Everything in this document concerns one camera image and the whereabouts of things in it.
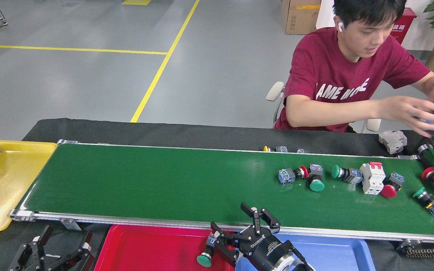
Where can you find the red fire extinguisher cabinet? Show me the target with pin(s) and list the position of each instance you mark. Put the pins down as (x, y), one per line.
(403, 26)

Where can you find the red plastic bin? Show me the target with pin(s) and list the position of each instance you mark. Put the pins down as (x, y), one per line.
(145, 252)

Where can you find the person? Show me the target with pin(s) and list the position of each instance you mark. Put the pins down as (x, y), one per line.
(333, 67)

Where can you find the white circuit breaker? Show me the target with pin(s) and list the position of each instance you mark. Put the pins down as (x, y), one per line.
(371, 180)
(392, 141)

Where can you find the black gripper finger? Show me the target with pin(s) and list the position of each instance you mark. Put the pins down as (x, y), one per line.
(36, 252)
(85, 253)

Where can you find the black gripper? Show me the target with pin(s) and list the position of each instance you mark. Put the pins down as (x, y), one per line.
(264, 248)

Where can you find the white earbud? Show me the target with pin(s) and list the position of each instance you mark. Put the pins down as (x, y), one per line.
(340, 26)

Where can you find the person's left forearm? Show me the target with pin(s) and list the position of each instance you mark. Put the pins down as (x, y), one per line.
(428, 81)

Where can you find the brown cardboard box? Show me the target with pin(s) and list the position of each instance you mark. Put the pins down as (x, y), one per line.
(301, 17)

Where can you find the yellow plastic tray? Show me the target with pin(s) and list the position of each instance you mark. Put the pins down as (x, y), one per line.
(9, 188)

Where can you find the person's right hand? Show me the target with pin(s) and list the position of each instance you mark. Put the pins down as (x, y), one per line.
(401, 111)

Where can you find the long green conveyor belt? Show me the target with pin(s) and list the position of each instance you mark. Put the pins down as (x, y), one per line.
(164, 180)

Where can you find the person's right forearm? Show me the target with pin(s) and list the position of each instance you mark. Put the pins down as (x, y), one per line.
(333, 111)

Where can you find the grey blue switch contact block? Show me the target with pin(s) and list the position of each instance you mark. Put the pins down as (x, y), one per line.
(300, 150)

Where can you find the grey office chair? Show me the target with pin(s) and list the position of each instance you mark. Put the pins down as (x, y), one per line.
(275, 90)

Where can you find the black table cloth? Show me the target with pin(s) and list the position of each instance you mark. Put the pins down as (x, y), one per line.
(126, 131)

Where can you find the blue plastic bin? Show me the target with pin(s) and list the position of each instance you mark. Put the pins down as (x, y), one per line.
(333, 259)

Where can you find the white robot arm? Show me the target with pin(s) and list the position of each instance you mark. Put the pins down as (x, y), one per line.
(283, 265)

